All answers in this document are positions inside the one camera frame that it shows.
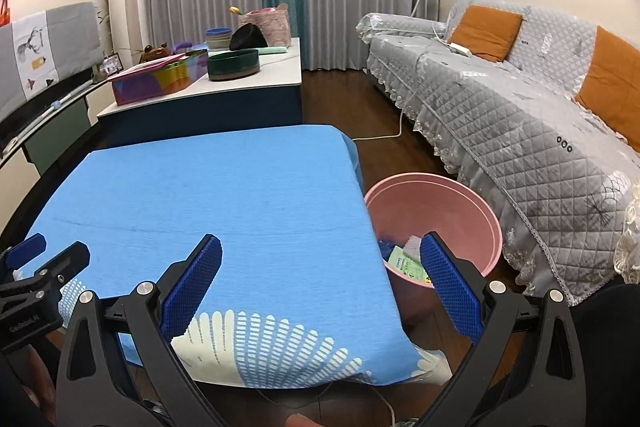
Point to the grey quilted sofa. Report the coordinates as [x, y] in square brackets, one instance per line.
[525, 147]

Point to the white top coffee table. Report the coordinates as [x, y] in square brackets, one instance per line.
[225, 107]

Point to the white power strip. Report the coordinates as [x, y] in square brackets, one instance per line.
[459, 49]

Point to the black hat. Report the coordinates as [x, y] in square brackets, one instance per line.
[247, 38]

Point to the stacked plastic bowls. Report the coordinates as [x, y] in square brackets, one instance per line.
[217, 39]

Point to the pink woven basket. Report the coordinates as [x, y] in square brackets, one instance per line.
[272, 27]

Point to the dark green round tin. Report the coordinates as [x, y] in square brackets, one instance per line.
[234, 64]

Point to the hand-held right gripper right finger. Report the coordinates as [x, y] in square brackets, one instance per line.
[447, 284]

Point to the white rod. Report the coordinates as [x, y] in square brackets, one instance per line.
[55, 105]

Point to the yellow artificial flower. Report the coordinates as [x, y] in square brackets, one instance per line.
[235, 11]

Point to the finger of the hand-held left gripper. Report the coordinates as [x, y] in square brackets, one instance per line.
[62, 264]
[25, 249]

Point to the light green packet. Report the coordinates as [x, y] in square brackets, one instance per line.
[405, 263]

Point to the brown teapot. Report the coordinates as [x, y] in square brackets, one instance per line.
[152, 54]

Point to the clear bubble wrap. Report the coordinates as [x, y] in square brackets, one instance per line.
[414, 246]

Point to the white green television cabinet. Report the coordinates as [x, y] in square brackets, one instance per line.
[55, 142]

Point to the person's dark trousers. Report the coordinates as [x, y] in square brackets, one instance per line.
[610, 357]

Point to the orange cushion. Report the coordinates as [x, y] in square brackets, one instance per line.
[487, 32]
[612, 82]

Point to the white lace cloth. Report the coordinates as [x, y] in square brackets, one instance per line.
[630, 247]

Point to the light green cloth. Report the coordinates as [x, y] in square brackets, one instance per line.
[272, 50]

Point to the grey television dust cover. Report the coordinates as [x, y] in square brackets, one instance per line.
[65, 42]

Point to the small photo frame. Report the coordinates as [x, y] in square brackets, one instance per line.
[111, 65]

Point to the colourful tin box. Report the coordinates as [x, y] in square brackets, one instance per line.
[150, 82]

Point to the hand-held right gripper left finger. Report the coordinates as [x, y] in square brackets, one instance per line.
[197, 284]

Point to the pink plastic bin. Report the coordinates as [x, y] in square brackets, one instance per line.
[425, 202]

